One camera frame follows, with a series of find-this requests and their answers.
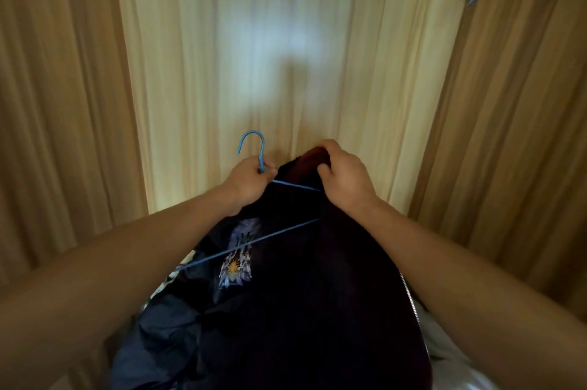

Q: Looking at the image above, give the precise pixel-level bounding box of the person's right hand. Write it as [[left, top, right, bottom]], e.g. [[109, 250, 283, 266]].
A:
[[316, 139, 379, 221]]

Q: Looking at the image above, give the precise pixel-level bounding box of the person's left hand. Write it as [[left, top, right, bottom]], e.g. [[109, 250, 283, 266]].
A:
[[222, 155, 278, 216]]

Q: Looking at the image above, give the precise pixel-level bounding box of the blue wire hanger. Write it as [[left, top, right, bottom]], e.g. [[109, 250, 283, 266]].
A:
[[174, 130, 322, 272]]

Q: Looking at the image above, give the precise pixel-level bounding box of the maroon zip jacket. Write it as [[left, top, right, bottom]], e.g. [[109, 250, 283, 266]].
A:
[[256, 146, 433, 390]]

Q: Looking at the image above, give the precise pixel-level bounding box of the black graphic t-shirt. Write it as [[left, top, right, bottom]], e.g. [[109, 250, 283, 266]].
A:
[[108, 174, 322, 390]]

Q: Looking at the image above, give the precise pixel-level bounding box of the wooden wardrobe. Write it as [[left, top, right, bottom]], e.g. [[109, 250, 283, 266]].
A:
[[0, 0, 587, 390]]

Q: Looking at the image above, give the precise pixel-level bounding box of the person's left forearm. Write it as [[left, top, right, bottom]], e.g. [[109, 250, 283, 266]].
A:
[[0, 185, 239, 390]]

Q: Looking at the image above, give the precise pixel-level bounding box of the person's right forearm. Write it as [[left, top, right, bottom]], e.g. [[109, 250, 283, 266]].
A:
[[353, 197, 587, 390]]

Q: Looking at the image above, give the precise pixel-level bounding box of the white cloth bundle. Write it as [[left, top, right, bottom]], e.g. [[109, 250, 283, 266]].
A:
[[412, 298, 501, 390]]

